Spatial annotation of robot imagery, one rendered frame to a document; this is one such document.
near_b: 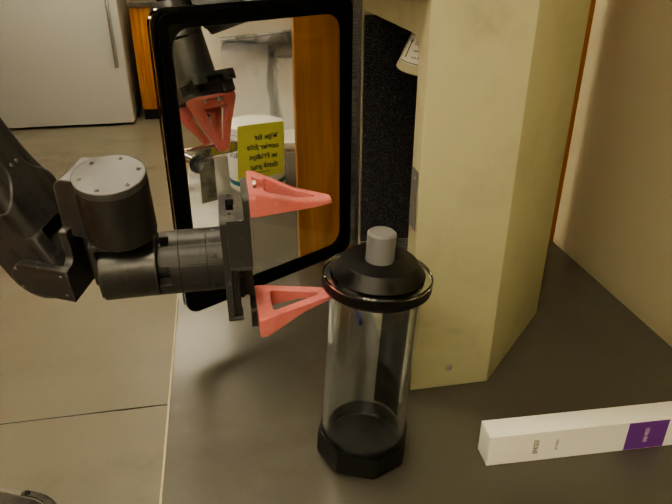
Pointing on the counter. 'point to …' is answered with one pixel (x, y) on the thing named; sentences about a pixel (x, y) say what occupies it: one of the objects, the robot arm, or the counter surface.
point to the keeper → (413, 197)
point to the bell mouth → (408, 62)
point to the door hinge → (355, 118)
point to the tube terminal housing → (484, 167)
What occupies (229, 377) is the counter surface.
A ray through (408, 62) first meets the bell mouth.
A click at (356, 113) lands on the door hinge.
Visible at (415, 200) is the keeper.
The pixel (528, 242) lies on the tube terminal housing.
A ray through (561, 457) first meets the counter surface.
